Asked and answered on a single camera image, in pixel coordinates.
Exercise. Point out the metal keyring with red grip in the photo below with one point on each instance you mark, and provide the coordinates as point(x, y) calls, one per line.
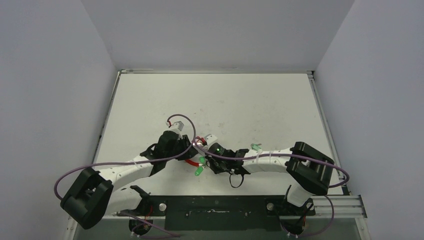
point(199, 146)

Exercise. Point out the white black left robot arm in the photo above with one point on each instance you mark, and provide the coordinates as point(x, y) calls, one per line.
point(90, 196)

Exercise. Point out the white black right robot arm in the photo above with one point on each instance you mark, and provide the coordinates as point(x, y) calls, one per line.
point(310, 169)

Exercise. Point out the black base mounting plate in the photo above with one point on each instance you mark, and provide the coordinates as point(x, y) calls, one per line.
point(224, 213)

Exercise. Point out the aluminium table frame rail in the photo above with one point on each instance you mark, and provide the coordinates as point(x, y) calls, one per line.
point(345, 205)

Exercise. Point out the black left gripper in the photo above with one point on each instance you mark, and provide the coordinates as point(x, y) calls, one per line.
point(189, 154)

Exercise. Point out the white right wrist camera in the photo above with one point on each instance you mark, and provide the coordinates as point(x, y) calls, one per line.
point(210, 139)

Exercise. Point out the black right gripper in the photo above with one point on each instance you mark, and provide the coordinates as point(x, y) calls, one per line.
point(209, 160)

